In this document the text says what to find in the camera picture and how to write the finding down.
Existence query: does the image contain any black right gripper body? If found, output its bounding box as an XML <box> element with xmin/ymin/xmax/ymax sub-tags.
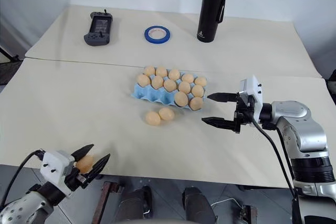
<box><xmin>232</xmin><ymin>92</ymin><xmax>257</xmax><ymax>134</ymax></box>

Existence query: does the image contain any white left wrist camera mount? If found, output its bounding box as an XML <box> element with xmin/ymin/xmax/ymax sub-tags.
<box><xmin>39</xmin><ymin>150</ymin><xmax>76</xmax><ymax>198</ymax></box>

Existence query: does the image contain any blue egg carton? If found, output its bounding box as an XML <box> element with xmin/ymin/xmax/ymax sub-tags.
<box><xmin>131</xmin><ymin>72</ymin><xmax>209</xmax><ymax>111</ymax></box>

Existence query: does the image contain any black stand leg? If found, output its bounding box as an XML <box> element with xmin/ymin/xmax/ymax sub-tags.
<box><xmin>0</xmin><ymin>46</ymin><xmax>20</xmax><ymax>63</ymax></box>

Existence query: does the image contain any dark rounded shape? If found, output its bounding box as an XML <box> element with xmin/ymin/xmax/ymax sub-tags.
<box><xmin>118</xmin><ymin>185</ymin><xmax>153</xmax><ymax>220</ymax></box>
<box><xmin>182</xmin><ymin>187</ymin><xmax>218</xmax><ymax>224</ymax></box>

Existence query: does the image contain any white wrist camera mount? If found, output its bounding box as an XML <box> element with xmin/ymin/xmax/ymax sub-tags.
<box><xmin>39</xmin><ymin>150</ymin><xmax>76</xmax><ymax>198</ymax></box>
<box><xmin>238</xmin><ymin>74</ymin><xmax>264</xmax><ymax>127</ymax></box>

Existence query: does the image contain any rusty metal table leg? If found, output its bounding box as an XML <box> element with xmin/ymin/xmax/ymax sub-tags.
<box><xmin>240</xmin><ymin>204</ymin><xmax>258</xmax><ymax>224</ymax></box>
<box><xmin>91</xmin><ymin>180</ymin><xmax>118</xmax><ymax>224</ymax></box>

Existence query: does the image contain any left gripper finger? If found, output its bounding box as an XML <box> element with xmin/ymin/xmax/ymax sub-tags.
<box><xmin>86</xmin><ymin>153</ymin><xmax>111</xmax><ymax>182</ymax></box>
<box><xmin>72</xmin><ymin>144</ymin><xmax>95</xmax><ymax>163</ymax></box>

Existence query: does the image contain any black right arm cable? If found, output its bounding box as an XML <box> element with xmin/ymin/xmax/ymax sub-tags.
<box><xmin>246</xmin><ymin>103</ymin><xmax>302</xmax><ymax>224</ymax></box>

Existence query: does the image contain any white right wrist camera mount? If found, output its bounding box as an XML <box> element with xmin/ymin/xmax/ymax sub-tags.
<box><xmin>238</xmin><ymin>74</ymin><xmax>264</xmax><ymax>127</ymax></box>

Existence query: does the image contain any blue tape roll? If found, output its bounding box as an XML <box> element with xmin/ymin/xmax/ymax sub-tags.
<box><xmin>143</xmin><ymin>25</ymin><xmax>171</xmax><ymax>45</ymax></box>

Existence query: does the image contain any thin white floor cable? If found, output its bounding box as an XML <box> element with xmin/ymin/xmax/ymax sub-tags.
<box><xmin>209</xmin><ymin>198</ymin><xmax>244</xmax><ymax>209</ymax></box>

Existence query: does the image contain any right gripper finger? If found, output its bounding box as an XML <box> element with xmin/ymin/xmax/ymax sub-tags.
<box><xmin>201</xmin><ymin>116</ymin><xmax>236</xmax><ymax>132</ymax></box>
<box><xmin>206</xmin><ymin>92</ymin><xmax>238</xmax><ymax>103</ymax></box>

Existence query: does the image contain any grey handheld controller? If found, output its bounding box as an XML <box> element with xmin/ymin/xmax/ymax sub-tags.
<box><xmin>83</xmin><ymin>8</ymin><xmax>114</xmax><ymax>47</ymax></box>

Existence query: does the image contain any black thermos bottle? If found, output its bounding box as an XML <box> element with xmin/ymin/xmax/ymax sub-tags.
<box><xmin>196</xmin><ymin>0</ymin><xmax>232</xmax><ymax>44</ymax></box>

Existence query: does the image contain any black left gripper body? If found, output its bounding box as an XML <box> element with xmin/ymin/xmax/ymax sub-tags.
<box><xmin>64</xmin><ymin>167</ymin><xmax>91</xmax><ymax>192</ymax></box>

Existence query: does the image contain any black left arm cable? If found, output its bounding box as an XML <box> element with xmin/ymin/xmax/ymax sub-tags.
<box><xmin>0</xmin><ymin>150</ymin><xmax>45</xmax><ymax>210</ymax></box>

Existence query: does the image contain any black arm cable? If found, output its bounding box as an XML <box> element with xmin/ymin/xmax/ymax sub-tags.
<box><xmin>246</xmin><ymin>103</ymin><xmax>302</xmax><ymax>224</ymax></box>
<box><xmin>0</xmin><ymin>150</ymin><xmax>45</xmax><ymax>210</ymax></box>

